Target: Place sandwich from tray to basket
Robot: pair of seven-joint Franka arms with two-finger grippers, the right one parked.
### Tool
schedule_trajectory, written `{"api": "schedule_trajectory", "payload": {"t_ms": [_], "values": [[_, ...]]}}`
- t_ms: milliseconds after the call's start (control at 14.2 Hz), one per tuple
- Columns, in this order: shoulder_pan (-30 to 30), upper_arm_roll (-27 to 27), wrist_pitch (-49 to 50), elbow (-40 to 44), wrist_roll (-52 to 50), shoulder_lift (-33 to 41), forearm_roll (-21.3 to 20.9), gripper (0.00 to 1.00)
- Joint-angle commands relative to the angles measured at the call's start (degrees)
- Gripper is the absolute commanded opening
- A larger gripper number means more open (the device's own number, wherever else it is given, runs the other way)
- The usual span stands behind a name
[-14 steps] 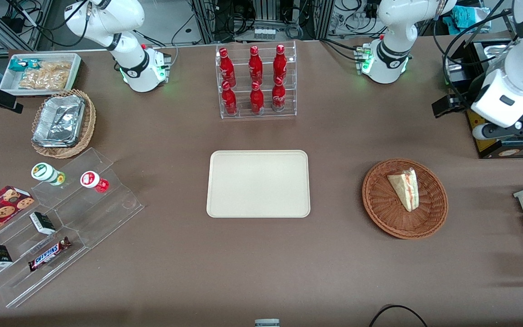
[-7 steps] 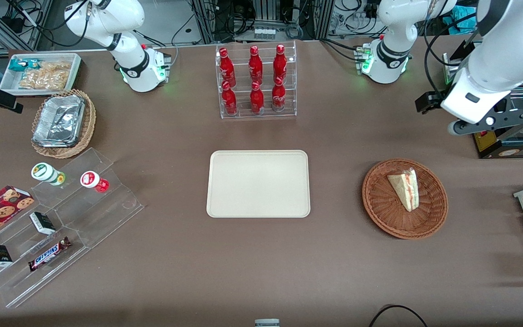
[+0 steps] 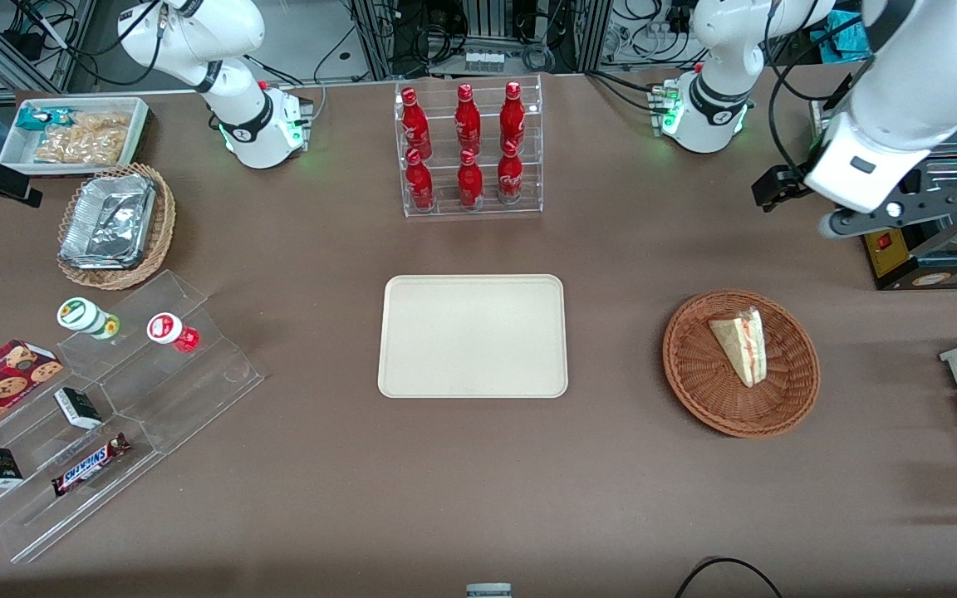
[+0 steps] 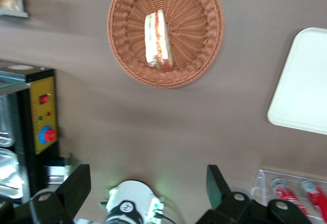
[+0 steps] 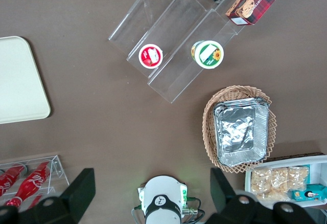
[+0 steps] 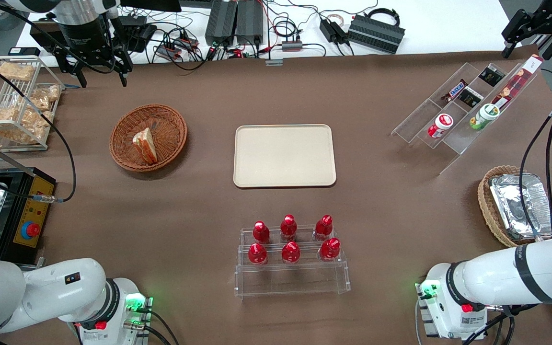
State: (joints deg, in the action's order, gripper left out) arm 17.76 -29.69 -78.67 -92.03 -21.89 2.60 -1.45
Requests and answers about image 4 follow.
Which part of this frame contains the cream plastic tray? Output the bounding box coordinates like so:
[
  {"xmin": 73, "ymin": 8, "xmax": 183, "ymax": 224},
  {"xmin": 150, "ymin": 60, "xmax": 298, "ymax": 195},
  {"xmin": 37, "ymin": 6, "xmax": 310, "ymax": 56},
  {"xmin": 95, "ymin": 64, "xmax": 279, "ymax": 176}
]
[{"xmin": 267, "ymin": 27, "xmax": 327, "ymax": 135}]

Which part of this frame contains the metal pan in cabinet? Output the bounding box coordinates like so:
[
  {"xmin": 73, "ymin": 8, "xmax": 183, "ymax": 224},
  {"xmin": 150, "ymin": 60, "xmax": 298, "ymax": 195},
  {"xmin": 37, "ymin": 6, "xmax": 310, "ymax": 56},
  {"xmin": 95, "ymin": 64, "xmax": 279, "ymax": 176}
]
[
  {"xmin": 0, "ymin": 95, "xmax": 14, "ymax": 147},
  {"xmin": 0, "ymin": 148, "xmax": 24, "ymax": 199}
]

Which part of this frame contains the round brown wicker basket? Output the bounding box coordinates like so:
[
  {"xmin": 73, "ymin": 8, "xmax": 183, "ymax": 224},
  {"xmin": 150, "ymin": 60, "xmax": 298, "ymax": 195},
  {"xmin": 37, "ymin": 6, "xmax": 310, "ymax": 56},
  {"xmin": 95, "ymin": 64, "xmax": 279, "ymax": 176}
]
[{"xmin": 106, "ymin": 0, "xmax": 226, "ymax": 89}]

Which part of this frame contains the sandwich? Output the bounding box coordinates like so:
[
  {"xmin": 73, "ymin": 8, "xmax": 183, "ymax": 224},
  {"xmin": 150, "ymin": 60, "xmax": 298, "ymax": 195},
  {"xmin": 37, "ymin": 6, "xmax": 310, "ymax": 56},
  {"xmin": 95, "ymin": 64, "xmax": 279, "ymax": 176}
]
[{"xmin": 144, "ymin": 9, "xmax": 174, "ymax": 71}]

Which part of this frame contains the clear acrylic can holder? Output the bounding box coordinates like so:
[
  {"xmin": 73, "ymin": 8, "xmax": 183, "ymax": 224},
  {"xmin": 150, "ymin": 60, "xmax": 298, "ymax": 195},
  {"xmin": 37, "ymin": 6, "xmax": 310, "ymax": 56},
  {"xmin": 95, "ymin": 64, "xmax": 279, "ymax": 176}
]
[{"xmin": 250, "ymin": 169, "xmax": 327, "ymax": 222}]

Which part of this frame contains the small metal container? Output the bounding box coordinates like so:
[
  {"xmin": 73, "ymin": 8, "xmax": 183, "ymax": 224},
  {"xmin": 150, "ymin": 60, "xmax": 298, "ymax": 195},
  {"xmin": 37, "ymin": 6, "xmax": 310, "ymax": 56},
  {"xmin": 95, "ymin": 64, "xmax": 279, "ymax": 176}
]
[{"xmin": 42, "ymin": 156, "xmax": 75, "ymax": 187}]

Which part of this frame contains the red cola can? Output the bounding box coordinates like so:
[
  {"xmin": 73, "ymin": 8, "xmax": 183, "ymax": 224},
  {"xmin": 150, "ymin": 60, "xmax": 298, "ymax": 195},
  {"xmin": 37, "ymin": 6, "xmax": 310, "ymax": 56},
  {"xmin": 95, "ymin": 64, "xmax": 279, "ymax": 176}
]
[
  {"xmin": 269, "ymin": 179, "xmax": 307, "ymax": 215},
  {"xmin": 300, "ymin": 180, "xmax": 327, "ymax": 222}
]

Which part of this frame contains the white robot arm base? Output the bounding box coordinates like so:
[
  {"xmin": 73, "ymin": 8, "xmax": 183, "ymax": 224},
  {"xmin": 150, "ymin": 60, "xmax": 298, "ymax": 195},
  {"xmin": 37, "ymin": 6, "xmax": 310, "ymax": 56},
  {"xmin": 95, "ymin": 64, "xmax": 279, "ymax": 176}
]
[{"xmin": 99, "ymin": 180, "xmax": 179, "ymax": 224}]

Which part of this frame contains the black food warmer cabinet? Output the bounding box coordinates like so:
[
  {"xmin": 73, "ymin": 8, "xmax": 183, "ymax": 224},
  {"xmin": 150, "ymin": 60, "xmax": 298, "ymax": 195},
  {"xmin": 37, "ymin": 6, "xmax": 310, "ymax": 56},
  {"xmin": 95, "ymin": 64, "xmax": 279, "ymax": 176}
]
[{"xmin": 0, "ymin": 60, "xmax": 60, "ymax": 206}]

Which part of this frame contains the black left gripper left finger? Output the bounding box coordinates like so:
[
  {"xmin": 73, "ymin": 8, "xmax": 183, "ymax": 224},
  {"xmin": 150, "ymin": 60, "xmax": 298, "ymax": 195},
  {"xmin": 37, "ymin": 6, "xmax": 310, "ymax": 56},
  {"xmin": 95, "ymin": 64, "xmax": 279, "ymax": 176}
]
[{"xmin": 29, "ymin": 164, "xmax": 91, "ymax": 224}]

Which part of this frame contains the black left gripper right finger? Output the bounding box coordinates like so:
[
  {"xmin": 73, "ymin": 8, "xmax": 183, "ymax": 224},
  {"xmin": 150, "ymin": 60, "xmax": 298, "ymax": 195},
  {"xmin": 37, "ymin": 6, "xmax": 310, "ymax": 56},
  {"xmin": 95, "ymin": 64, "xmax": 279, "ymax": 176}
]
[{"xmin": 196, "ymin": 164, "xmax": 313, "ymax": 224}]

